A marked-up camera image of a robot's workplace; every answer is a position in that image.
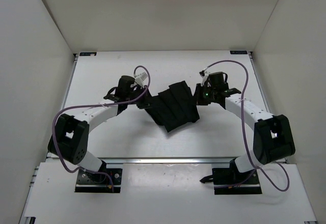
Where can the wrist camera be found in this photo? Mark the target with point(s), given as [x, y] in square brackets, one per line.
[140, 79]
[204, 74]

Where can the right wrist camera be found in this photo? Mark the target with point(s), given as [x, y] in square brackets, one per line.
[204, 74]

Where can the aluminium table edge rail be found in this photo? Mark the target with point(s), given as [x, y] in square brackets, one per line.
[174, 160]

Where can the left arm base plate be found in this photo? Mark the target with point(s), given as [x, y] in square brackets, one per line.
[85, 183]

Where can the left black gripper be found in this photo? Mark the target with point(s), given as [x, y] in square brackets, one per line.
[146, 103]

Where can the right blue corner label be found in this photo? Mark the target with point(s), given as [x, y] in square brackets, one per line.
[238, 52]

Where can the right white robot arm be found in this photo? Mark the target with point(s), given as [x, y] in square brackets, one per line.
[272, 138]

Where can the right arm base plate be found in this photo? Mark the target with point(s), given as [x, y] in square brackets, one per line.
[227, 182]

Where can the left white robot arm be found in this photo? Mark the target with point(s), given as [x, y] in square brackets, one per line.
[70, 140]

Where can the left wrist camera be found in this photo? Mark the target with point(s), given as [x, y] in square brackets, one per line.
[140, 79]

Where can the blue corner label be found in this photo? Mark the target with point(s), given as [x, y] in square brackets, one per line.
[238, 52]
[87, 54]

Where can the left blue corner label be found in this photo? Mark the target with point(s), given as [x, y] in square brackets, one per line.
[87, 54]

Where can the black pleated skirt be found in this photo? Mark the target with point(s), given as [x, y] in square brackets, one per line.
[171, 108]

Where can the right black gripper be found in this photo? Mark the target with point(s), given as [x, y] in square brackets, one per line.
[197, 96]

